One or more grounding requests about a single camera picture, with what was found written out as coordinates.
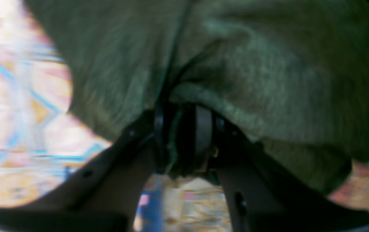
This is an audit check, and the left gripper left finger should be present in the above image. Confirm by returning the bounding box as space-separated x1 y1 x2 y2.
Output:
0 111 163 232

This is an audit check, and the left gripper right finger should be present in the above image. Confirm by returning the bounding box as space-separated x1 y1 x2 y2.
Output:
195 106 369 232

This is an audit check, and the dark green long-sleeve shirt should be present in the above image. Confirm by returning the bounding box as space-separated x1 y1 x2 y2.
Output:
25 0 369 194

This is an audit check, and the colourful patterned tablecloth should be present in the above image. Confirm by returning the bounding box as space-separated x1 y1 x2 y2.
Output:
0 0 369 232

